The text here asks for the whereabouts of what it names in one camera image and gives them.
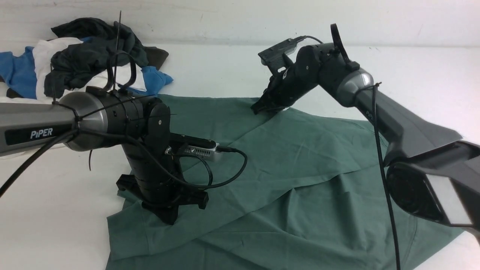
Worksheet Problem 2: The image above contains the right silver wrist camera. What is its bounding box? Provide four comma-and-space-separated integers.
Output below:
258, 36, 303, 75

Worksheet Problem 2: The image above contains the white garment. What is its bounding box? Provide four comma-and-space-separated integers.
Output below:
0, 37, 147, 105

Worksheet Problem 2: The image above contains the dark grey garment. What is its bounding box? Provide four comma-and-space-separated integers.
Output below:
6, 17, 169, 99

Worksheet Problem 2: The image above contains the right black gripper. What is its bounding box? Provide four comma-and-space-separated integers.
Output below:
251, 67, 317, 115

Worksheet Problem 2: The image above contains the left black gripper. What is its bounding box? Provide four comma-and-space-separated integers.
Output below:
115, 144, 209, 225

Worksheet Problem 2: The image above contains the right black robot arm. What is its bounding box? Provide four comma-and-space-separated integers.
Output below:
252, 40, 480, 238

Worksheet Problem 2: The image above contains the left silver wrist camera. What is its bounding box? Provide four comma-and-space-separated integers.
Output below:
165, 133, 222, 161

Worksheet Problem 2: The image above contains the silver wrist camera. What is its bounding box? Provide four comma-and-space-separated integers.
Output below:
165, 133, 222, 161
258, 36, 303, 75

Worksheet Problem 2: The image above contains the blue garment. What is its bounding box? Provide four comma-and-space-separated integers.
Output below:
0, 37, 173, 103

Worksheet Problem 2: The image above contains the green long-sleeve top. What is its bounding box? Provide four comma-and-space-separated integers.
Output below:
105, 94, 465, 270

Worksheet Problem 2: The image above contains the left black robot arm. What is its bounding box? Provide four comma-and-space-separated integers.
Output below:
1, 92, 209, 225

